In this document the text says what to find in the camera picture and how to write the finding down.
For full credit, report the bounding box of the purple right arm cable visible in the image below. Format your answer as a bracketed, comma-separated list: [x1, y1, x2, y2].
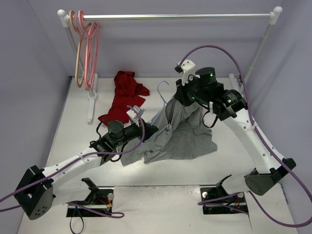
[180, 45, 312, 229]

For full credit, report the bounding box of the grey t shirt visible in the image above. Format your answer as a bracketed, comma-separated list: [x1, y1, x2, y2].
[121, 98, 217, 166]

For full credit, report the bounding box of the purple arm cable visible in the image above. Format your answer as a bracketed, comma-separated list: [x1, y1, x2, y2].
[0, 105, 147, 217]
[180, 45, 312, 229]

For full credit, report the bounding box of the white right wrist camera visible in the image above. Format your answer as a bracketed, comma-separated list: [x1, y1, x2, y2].
[175, 59, 196, 86]

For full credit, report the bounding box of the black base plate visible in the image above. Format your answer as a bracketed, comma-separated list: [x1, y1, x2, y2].
[200, 186, 249, 215]
[66, 187, 114, 217]

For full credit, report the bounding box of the white metal clothes rack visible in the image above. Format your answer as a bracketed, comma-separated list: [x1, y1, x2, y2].
[58, 6, 283, 124]

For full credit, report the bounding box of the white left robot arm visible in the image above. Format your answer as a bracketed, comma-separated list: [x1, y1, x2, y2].
[14, 120, 158, 220]

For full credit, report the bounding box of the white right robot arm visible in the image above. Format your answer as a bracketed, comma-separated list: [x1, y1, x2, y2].
[175, 63, 296, 201]

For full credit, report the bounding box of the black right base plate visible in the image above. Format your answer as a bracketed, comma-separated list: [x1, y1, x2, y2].
[200, 186, 249, 215]

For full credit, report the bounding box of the light blue wire hanger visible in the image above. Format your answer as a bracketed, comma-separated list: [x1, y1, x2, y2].
[150, 80, 172, 138]

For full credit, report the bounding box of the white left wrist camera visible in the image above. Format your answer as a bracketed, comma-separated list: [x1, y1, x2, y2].
[126, 105, 144, 127]

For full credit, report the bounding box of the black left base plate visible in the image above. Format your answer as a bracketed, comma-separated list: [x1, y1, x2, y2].
[66, 187, 114, 217]

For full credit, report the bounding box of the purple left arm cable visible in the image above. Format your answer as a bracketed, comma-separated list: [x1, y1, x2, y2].
[0, 105, 147, 217]

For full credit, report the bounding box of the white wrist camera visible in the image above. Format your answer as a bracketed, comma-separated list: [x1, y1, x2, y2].
[175, 59, 196, 86]
[126, 105, 144, 127]

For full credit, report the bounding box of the red t shirt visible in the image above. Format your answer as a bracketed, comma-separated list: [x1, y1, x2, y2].
[98, 71, 150, 125]

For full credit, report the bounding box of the pink plastic hanger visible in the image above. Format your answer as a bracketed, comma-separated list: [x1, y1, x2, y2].
[76, 10, 100, 90]

